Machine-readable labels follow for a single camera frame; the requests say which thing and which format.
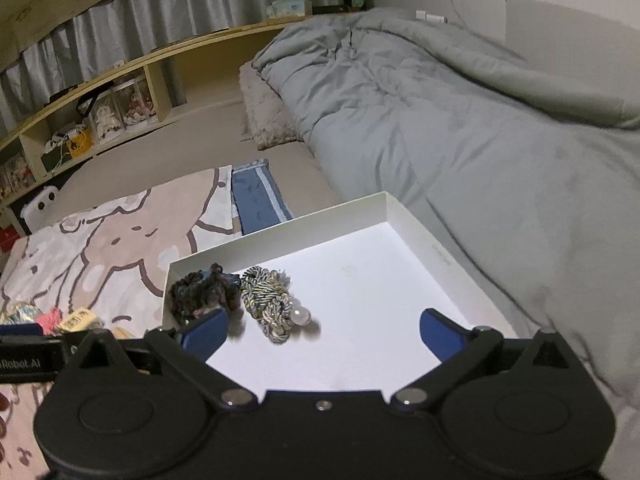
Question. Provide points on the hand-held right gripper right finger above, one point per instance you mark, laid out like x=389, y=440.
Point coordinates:
x=440, y=335

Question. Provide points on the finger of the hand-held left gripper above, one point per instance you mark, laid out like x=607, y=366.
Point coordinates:
x=20, y=329

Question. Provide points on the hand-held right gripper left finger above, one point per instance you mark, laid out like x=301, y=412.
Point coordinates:
x=205, y=329

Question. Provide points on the blue white patterned pouch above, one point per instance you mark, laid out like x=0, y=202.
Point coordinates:
x=20, y=312

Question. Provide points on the pink small accessory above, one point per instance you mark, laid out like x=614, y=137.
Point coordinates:
x=49, y=321

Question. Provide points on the dark knitted scrunchie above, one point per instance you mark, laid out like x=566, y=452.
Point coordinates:
x=200, y=290

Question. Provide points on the red box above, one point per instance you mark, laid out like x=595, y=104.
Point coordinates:
x=9, y=237

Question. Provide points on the printed cartoon blanket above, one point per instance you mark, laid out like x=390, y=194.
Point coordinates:
x=125, y=250

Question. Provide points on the blue striped cloth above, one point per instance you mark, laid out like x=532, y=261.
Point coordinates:
x=257, y=200

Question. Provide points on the black box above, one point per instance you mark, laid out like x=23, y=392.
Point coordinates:
x=51, y=159

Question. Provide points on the yellow box on shelf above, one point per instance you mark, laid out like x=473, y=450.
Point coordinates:
x=79, y=142

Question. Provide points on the grey duvet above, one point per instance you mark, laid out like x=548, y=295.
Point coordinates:
x=450, y=135

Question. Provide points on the beige fuzzy pillow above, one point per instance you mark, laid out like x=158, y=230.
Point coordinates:
x=265, y=115

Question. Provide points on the display case with white doll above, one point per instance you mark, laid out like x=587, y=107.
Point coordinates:
x=106, y=119

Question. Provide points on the display case with red doll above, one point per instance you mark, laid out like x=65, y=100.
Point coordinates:
x=135, y=107

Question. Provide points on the wooden headboard shelf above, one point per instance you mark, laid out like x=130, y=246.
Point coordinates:
x=150, y=57

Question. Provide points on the grey curtain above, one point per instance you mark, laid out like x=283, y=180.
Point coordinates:
x=150, y=10

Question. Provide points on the light blue tissue box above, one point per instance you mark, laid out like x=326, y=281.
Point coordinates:
x=290, y=7

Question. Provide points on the white wall socket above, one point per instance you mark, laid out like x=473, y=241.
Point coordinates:
x=430, y=16

